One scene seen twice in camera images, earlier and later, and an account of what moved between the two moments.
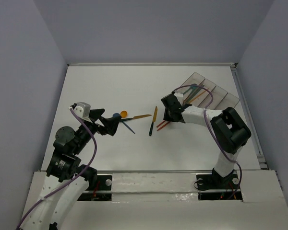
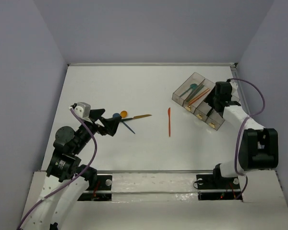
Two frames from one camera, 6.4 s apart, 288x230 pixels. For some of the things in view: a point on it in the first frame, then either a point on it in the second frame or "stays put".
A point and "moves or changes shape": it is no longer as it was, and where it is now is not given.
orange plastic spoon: [123, 114] stays put
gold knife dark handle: [154, 120] moves or changes shape
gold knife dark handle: [135, 117] stays put
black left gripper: [99, 122] stays put
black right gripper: [166, 116] → [210, 98]
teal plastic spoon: [191, 87] stays put
